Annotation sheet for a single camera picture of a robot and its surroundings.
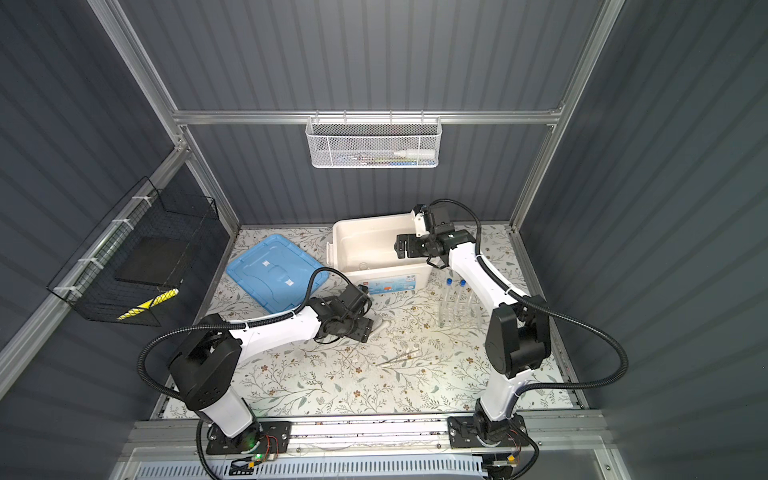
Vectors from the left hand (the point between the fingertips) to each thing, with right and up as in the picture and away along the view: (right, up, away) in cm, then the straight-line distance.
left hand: (363, 326), depth 89 cm
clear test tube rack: (+35, +3, +7) cm, 36 cm away
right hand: (+15, +24, 0) cm, 29 cm away
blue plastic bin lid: (-32, +15, +17) cm, 39 cm away
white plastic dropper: (+6, -1, +3) cm, 7 cm away
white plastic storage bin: (-1, +24, +16) cm, 29 cm away
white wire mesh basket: (+1, +69, +35) cm, 77 cm away
